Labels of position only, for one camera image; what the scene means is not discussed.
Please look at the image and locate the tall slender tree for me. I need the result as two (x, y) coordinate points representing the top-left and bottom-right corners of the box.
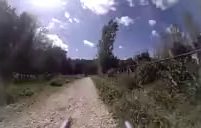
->
(96, 18), (120, 75)

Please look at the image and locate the low green bush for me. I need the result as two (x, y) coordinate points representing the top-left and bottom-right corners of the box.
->
(49, 78), (66, 88)

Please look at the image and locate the pale gravel path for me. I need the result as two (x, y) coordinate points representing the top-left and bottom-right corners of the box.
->
(0, 76), (120, 128)

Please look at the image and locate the overgrown grass verge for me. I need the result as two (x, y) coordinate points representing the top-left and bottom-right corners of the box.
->
(90, 59), (201, 128)
(0, 74), (86, 113)

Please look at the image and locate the robot's own part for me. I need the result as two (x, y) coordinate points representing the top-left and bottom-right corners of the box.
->
(123, 120), (134, 128)
(59, 116), (73, 128)

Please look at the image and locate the dark wood of trees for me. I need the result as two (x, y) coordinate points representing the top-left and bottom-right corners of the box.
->
(0, 2), (100, 82)

